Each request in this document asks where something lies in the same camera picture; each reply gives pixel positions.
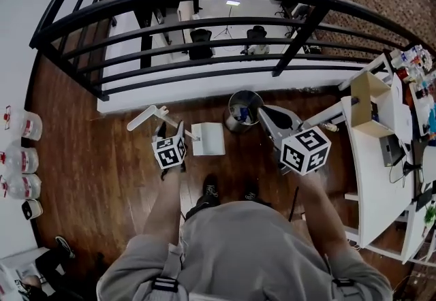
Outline metal trash bin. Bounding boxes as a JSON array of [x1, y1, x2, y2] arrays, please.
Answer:
[[223, 89, 266, 134]]

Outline black keyboard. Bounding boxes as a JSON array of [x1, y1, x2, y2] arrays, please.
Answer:
[[414, 187, 435, 212]]

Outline person's right forearm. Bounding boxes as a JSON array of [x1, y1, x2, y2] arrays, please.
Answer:
[[298, 172, 349, 257]]

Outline large white desk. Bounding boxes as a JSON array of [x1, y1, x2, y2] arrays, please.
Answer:
[[339, 95, 423, 250]]

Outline group of bottles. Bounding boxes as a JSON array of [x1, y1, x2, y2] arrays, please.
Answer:
[[390, 44, 436, 96]]

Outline black desk gadget with cable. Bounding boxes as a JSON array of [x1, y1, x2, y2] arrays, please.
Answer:
[[401, 161, 422, 174]]

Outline green potted plant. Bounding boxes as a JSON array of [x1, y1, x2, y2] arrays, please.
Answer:
[[423, 203, 436, 229]]

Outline person's left black shoe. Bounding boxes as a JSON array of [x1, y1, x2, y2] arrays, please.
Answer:
[[202, 173, 220, 199]]

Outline black round-back chair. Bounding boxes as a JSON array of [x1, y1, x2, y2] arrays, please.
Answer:
[[188, 28, 216, 61], [242, 25, 270, 56]]

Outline person's right black shoe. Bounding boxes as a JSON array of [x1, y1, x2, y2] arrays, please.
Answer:
[[243, 183, 260, 202]]

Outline person's grey shirt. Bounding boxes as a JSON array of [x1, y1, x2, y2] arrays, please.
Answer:
[[96, 200, 393, 301]]

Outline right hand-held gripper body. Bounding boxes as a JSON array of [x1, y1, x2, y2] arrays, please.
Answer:
[[272, 121, 332, 176]]

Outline white flat carton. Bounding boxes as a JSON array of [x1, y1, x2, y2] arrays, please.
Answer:
[[389, 72, 414, 146]]

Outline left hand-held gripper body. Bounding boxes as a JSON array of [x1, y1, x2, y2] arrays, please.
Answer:
[[151, 134, 188, 180]]

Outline person's left forearm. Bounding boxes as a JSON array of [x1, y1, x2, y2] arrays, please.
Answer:
[[142, 168, 182, 247]]

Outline studio light on tripod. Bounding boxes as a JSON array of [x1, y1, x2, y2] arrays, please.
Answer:
[[213, 0, 241, 40]]

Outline white long-handled dustpan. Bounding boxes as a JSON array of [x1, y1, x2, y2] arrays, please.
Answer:
[[126, 104, 226, 157]]

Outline open cardboard box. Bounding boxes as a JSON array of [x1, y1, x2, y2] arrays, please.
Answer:
[[349, 70, 396, 139]]

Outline small white appliance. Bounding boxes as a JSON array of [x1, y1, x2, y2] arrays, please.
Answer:
[[20, 198, 44, 221]]

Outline person's black trousers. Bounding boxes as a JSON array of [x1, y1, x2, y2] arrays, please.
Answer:
[[185, 192, 273, 223]]

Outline dark grey device box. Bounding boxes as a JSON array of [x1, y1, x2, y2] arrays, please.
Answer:
[[379, 134, 407, 168]]

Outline small white desk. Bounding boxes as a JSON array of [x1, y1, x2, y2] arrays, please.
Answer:
[[401, 190, 436, 265]]

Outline black strap buckle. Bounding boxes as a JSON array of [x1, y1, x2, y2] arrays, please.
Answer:
[[151, 275, 181, 294], [331, 277, 356, 289]]

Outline person's black shoe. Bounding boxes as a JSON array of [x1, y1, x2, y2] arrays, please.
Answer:
[[202, 173, 220, 199], [243, 183, 260, 202]]

